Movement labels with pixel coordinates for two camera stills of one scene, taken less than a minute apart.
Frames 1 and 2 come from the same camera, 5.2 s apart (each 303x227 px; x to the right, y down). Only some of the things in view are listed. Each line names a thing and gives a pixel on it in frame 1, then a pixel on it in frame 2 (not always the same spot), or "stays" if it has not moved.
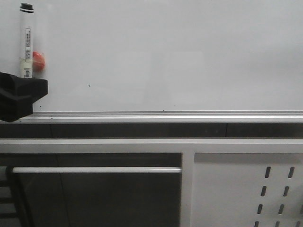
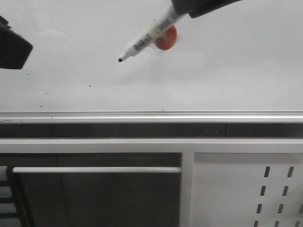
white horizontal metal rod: [96, 170] stays
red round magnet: [38, 61] -> [167, 40]
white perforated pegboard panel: [244, 189] stays
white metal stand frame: [187, 147] stays
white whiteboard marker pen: [26, 41] -> [170, 17]
